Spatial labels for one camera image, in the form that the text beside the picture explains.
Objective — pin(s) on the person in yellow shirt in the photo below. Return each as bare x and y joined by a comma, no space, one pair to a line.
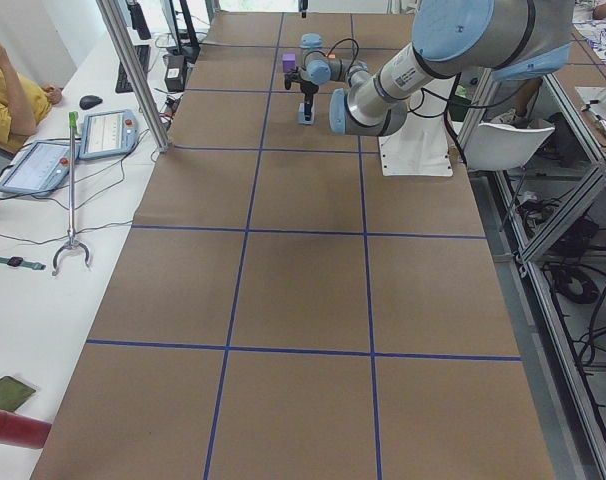
23,105

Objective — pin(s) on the purple foam block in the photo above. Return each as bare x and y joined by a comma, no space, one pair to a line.
289,62

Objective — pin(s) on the white plastic chair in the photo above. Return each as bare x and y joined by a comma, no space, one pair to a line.
498,147

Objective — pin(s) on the aluminium frame post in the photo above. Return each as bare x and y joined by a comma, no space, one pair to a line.
121,40

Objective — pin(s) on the black computer mouse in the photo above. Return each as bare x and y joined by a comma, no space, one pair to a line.
87,102

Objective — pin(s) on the silver reacher grabber tool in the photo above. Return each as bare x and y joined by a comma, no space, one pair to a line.
72,243

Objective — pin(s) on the far blue teach pendant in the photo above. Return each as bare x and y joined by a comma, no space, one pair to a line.
108,134

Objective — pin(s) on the light blue foam block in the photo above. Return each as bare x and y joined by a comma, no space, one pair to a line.
303,120

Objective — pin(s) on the black power adapter box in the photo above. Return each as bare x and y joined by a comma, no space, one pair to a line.
176,73

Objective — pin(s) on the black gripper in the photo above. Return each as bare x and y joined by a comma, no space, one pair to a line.
308,89

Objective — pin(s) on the blue teach pendant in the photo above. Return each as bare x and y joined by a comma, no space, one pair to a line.
108,134
40,171

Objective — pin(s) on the green strap wristwatch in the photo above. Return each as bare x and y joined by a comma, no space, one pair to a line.
16,262

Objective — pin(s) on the near blue teach pendant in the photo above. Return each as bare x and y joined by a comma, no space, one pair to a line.
40,171

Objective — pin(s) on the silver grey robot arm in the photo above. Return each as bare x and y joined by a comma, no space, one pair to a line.
517,40

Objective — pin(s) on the red water bottle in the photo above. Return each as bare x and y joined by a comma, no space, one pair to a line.
22,431

